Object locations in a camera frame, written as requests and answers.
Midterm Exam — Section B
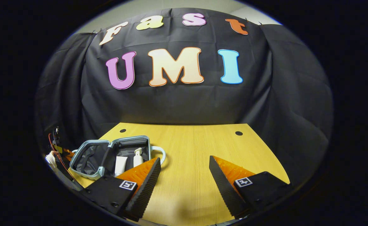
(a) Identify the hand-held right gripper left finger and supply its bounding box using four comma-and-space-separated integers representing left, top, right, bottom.
83, 157, 162, 222

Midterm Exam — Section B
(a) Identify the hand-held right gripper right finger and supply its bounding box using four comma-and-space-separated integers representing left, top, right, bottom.
209, 155, 293, 219

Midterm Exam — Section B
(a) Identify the translucent pump bottle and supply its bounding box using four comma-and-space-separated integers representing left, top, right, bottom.
133, 148, 144, 168

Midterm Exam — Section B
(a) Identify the light blue suitcase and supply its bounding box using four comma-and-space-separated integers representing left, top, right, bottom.
69, 135, 166, 181

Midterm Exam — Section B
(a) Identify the white skin care tube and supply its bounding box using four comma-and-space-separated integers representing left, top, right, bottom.
114, 156, 128, 177

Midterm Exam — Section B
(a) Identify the black backdrop cloth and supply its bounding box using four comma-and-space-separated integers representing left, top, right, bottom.
35, 8, 333, 186

